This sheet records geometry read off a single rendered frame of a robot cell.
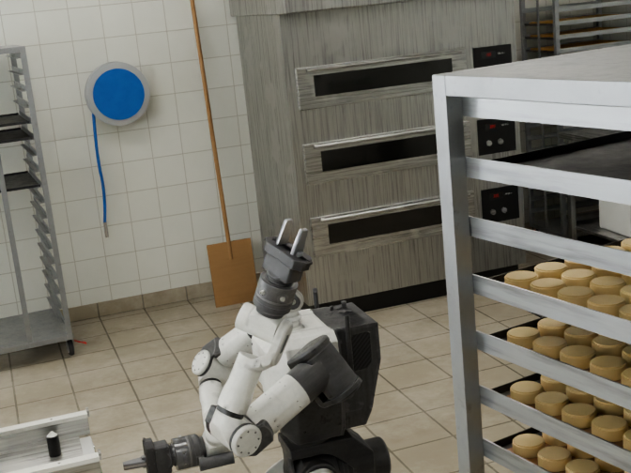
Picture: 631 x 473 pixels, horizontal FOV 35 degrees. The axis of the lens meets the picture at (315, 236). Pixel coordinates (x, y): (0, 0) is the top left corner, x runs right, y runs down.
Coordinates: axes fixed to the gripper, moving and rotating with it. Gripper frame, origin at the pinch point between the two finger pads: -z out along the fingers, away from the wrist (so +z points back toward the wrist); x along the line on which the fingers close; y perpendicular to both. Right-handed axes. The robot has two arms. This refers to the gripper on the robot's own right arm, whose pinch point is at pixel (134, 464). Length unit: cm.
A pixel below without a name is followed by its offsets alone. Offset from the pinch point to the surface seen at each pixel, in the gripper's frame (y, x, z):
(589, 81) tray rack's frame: -151, -105, 47
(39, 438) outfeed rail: 8.2, -9.6, -23.1
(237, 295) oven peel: 367, 68, 112
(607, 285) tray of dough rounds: -138, -74, 57
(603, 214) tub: 302, 40, 351
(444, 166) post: -123, -92, 41
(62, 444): 5.3, -7.8, -17.6
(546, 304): -138, -73, 47
